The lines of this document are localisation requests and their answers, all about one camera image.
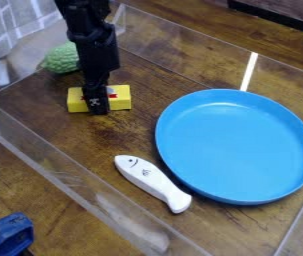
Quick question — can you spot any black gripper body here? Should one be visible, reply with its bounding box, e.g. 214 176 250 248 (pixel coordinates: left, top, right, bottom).
52 0 122 88

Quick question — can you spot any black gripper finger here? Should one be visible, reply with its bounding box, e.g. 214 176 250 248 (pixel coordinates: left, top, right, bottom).
83 85 110 115

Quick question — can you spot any yellow brick with cow label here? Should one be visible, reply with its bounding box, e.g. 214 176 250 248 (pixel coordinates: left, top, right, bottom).
67 85 133 113

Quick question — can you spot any blue round tray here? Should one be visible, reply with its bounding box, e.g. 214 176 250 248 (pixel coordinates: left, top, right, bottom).
155 89 303 205

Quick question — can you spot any green bumpy toy gourd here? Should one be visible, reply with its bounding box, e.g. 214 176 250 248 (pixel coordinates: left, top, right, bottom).
40 42 79 74

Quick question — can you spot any grey checkered cloth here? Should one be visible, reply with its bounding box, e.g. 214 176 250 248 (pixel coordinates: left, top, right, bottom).
0 0 62 58

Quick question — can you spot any white wooden toy fish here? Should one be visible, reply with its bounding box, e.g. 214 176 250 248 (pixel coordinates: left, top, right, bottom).
114 155 193 214

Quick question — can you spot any clear acrylic enclosure wall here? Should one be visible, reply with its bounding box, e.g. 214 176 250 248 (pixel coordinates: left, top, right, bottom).
0 0 303 256

